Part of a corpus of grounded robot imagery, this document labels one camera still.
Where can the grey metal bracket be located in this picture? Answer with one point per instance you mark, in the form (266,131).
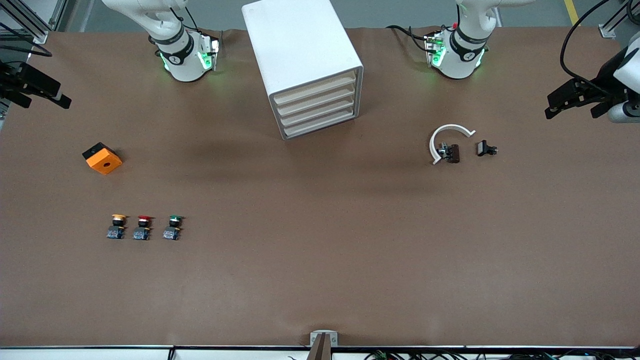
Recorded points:
(332,339)

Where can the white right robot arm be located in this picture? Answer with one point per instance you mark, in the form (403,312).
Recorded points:
(182,55)

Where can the brown bar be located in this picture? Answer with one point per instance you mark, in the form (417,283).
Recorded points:
(320,350)

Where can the white curved plastic part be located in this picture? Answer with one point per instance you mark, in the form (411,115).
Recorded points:
(437,137)

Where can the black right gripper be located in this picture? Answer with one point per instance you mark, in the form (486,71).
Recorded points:
(10,81)

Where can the aluminium frame profile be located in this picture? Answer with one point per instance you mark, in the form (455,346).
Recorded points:
(617,22)
(30,20)

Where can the small black clip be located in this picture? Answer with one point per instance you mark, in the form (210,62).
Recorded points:
(484,148)

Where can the red push button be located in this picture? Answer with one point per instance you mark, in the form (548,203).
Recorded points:
(142,226)

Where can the white table edge rail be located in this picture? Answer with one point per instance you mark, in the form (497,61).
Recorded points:
(150,352)

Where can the orange black button box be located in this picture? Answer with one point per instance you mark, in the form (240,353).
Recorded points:
(104,161)

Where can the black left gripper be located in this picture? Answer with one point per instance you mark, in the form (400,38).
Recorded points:
(600,84)

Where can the green push button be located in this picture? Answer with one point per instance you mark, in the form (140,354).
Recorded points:
(172,226)

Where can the yellow push button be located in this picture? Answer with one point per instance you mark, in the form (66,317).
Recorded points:
(117,225)

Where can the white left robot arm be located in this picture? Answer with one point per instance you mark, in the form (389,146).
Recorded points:
(457,55)

